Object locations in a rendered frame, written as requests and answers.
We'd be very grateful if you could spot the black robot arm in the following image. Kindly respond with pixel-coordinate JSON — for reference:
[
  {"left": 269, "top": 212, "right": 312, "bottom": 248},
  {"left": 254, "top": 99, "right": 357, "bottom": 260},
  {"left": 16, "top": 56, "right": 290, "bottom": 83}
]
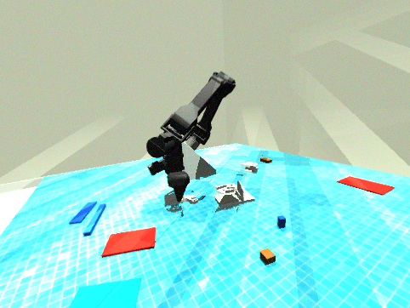
[{"left": 146, "top": 71, "right": 236, "bottom": 176}]

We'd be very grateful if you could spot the cyan flat plate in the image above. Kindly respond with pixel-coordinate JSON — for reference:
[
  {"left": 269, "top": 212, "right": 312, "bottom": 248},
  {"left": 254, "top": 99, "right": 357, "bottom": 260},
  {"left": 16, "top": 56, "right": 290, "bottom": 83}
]
[{"left": 69, "top": 278, "right": 141, "bottom": 308}]

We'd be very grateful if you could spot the red flat plate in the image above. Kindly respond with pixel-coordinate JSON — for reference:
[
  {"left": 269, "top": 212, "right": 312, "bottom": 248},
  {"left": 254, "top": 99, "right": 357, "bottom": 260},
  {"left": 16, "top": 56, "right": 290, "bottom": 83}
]
[
  {"left": 101, "top": 226, "right": 156, "bottom": 258},
  {"left": 337, "top": 176, "right": 395, "bottom": 196}
]

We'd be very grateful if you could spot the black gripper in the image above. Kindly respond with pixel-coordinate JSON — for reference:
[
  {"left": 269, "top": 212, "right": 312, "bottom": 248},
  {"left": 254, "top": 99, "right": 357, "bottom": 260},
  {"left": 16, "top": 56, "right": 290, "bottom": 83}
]
[{"left": 164, "top": 150, "right": 190, "bottom": 202}]

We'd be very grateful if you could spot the small blue block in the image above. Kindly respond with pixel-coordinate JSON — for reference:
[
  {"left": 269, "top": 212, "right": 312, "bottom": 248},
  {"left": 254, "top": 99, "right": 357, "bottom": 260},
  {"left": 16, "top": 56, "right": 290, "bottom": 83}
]
[{"left": 276, "top": 215, "right": 286, "bottom": 228}]

